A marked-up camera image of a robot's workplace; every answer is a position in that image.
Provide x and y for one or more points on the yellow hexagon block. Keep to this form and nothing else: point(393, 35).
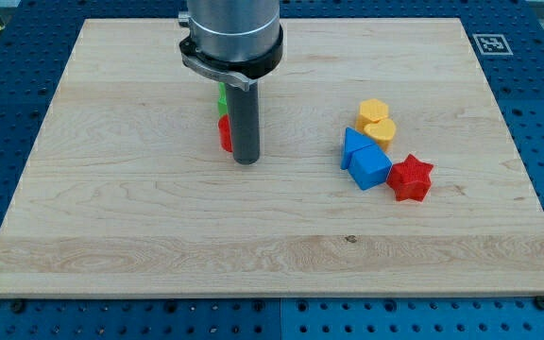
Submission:
point(371, 111)

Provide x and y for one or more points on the white fiducial marker tag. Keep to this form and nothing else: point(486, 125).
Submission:
point(490, 44)

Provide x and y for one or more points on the blue cube block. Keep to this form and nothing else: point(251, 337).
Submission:
point(369, 167)

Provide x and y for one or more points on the yellow heart block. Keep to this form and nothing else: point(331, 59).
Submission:
point(382, 132)

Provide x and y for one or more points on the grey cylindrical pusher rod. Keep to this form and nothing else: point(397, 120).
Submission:
point(243, 108)

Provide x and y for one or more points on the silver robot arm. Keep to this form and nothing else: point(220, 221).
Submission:
point(232, 41)

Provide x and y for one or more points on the wooden board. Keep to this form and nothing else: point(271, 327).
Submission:
point(128, 194)

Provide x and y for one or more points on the blue triangle block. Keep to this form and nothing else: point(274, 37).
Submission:
point(353, 141)

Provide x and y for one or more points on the red star block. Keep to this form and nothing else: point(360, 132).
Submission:
point(410, 179)

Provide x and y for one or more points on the red round block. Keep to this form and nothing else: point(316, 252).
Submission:
point(224, 133)

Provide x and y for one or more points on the green block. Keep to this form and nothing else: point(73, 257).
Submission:
point(222, 104)

